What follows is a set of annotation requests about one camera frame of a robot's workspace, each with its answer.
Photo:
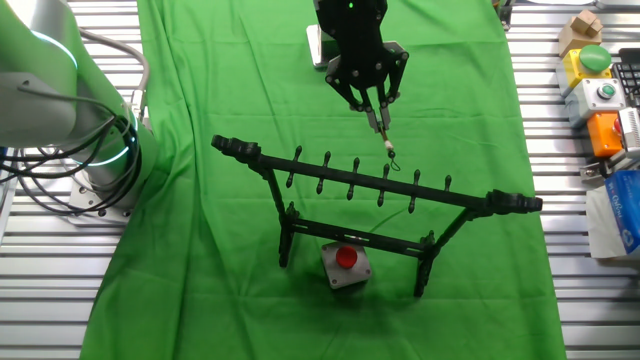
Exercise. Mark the green cloth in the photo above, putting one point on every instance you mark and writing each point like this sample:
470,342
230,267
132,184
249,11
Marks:
200,300

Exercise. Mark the beige wooden blocks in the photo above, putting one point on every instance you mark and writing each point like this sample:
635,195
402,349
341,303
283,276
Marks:
580,30

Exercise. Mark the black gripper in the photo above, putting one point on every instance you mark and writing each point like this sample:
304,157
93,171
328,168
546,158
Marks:
357,45

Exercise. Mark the blue tissue pack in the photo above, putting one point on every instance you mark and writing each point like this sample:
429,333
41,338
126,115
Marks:
625,210

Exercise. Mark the grey corrugated conduit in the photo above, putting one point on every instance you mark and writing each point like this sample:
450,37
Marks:
142,62

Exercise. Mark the orange button box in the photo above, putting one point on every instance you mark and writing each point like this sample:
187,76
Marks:
602,135

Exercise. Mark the small metal bracket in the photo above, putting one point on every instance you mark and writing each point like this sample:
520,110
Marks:
592,171

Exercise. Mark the black carved pen rack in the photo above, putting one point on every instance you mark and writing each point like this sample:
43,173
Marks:
360,179

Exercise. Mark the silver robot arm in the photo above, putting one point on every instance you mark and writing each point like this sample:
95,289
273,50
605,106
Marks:
30,75

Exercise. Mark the grey box with green button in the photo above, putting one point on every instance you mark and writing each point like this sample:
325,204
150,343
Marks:
595,105

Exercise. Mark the yellow box with green button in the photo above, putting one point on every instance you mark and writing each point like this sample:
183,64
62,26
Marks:
595,57

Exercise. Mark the grey ridged metal device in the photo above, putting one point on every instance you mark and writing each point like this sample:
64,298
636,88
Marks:
631,127

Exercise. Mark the black keyboard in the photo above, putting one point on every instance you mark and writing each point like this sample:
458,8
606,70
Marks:
630,75

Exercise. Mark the brown calligraphy brush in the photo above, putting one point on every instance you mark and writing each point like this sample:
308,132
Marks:
388,146

